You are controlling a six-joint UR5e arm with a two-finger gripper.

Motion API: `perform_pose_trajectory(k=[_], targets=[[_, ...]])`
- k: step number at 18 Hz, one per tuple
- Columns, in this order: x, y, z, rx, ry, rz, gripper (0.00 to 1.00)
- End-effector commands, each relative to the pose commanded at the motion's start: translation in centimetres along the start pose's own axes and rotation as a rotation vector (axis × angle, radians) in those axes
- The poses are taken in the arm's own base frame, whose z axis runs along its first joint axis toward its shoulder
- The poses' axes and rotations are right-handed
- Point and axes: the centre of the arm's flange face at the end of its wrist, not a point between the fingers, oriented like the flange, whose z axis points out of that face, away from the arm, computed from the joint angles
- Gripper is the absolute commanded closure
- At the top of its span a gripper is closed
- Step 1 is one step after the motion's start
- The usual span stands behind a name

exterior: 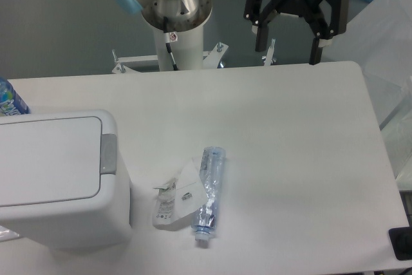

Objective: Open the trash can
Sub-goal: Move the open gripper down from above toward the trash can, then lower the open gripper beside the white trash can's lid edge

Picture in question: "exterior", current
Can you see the grey trash can push button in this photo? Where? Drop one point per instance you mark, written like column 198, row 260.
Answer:
column 108, row 154

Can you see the white trash can lid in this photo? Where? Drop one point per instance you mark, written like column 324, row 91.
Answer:
column 51, row 160

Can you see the crushed clear plastic bottle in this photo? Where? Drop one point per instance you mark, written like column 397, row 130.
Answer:
column 212, row 168

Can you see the white paper napkin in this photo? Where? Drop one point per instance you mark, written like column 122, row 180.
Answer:
column 190, row 192

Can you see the white torn wrapper packet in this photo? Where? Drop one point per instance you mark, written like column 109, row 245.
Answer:
column 164, row 209

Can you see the black device at table edge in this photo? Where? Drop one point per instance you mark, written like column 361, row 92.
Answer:
column 400, row 238

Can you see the blue labelled water bottle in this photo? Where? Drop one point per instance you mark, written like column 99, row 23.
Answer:
column 11, row 103

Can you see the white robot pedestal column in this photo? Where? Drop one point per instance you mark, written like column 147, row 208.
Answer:
column 185, row 49

